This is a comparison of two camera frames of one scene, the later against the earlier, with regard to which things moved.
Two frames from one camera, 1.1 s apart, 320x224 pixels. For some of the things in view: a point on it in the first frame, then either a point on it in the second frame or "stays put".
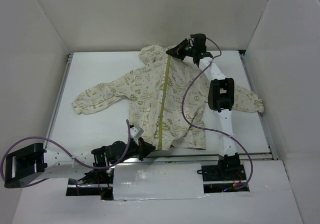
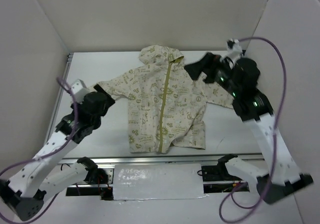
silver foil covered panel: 158,181 stays put
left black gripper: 141,148 to 104,96
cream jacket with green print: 167,98 stays put
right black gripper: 182,51 to 206,67
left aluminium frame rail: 60,95 stays put
